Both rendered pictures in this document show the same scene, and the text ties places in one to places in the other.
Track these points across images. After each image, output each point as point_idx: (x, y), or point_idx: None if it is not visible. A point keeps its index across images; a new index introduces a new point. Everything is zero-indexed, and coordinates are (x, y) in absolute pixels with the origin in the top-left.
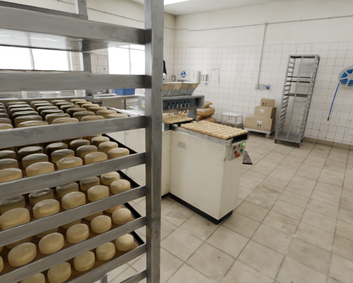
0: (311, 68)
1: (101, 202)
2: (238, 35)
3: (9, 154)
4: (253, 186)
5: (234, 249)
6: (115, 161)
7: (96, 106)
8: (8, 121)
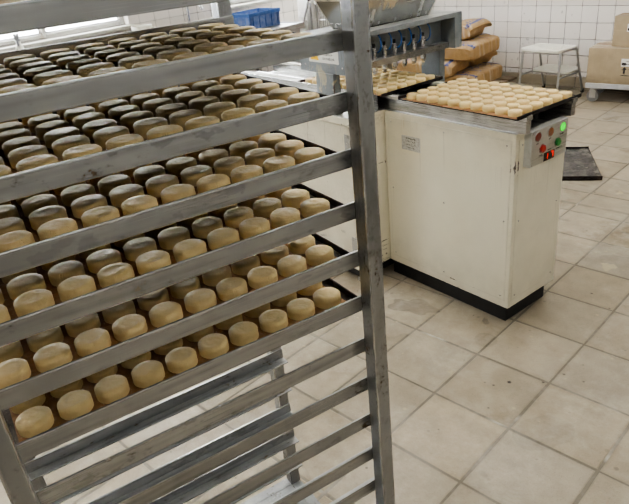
0: None
1: (295, 227)
2: None
3: (159, 169)
4: (602, 231)
5: (546, 365)
6: (310, 166)
7: (261, 84)
8: (166, 121)
